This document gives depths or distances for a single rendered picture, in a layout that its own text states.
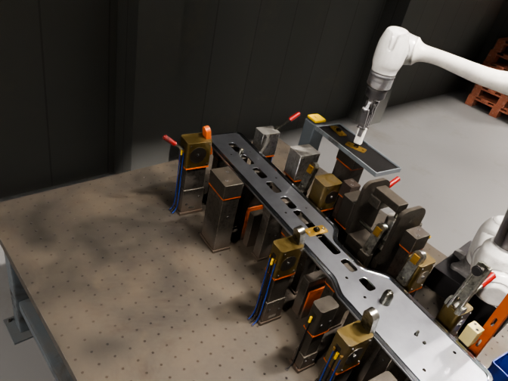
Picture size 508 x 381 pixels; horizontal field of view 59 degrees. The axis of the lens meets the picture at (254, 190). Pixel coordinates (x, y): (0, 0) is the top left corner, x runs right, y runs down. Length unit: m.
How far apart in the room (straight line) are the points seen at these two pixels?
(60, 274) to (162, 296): 0.37
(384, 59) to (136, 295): 1.18
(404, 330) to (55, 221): 1.34
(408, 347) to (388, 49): 0.96
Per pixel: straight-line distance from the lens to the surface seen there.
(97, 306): 1.63
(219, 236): 1.79
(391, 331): 1.37
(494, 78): 1.69
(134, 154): 3.18
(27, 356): 2.41
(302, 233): 1.40
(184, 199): 1.95
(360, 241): 1.68
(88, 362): 1.50
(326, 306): 1.36
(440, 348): 1.41
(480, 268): 1.37
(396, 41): 1.67
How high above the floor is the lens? 1.94
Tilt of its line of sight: 34 degrees down
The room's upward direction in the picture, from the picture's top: 13 degrees clockwise
